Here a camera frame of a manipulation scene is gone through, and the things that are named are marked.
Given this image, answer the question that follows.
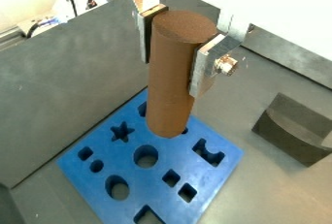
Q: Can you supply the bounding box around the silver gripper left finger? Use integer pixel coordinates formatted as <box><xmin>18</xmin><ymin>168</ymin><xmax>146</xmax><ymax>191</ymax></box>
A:
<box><xmin>130</xmin><ymin>0</ymin><xmax>169</xmax><ymax>64</ymax></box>

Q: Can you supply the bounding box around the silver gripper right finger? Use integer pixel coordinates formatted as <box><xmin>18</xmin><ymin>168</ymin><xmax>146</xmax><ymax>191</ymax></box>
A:
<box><xmin>188</xmin><ymin>14</ymin><xmax>251</xmax><ymax>98</ymax></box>

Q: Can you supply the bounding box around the brown round cylinder peg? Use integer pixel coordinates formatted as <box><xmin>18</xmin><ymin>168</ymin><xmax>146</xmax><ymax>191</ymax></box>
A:
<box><xmin>146</xmin><ymin>11</ymin><xmax>217</xmax><ymax>138</ymax></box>

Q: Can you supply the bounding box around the aluminium frame rail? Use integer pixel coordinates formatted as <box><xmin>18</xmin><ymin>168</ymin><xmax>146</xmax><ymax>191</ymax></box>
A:
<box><xmin>0</xmin><ymin>0</ymin><xmax>125</xmax><ymax>51</ymax></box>

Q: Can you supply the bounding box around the blue shape sorter board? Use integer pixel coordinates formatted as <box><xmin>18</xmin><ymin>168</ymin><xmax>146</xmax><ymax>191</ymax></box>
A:
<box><xmin>58</xmin><ymin>91</ymin><xmax>243</xmax><ymax>224</ymax></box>

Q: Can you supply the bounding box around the dark grey curved block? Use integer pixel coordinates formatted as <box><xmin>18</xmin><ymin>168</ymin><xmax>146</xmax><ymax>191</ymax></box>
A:
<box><xmin>252</xmin><ymin>93</ymin><xmax>332</xmax><ymax>167</ymax></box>

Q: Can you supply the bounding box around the grey metal panel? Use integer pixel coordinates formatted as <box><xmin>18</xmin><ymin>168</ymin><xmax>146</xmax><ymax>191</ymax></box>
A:
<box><xmin>0</xmin><ymin>0</ymin><xmax>148</xmax><ymax>188</ymax></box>

